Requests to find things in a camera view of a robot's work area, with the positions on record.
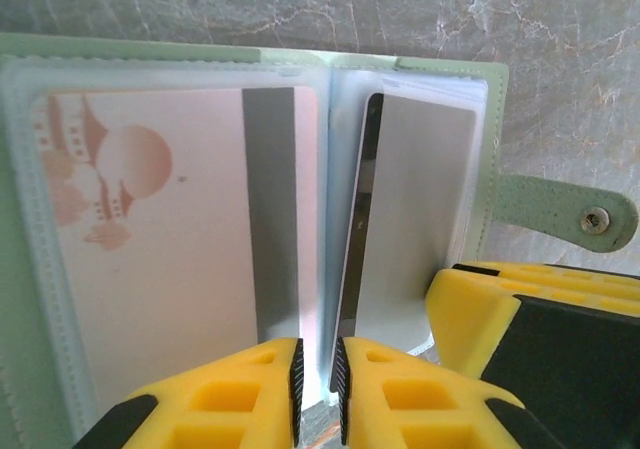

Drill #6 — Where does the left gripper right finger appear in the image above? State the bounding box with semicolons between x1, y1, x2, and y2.
332;337;566;449

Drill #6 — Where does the green card holder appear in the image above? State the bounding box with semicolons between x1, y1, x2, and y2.
0;32;640;449

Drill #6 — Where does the pale pink printed card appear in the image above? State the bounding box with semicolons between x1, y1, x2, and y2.
32;86;321;405

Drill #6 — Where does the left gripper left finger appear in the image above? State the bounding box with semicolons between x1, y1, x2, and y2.
74;337;305;449

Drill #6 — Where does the grey card with black stripe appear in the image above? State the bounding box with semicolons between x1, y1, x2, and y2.
327;91;477;395

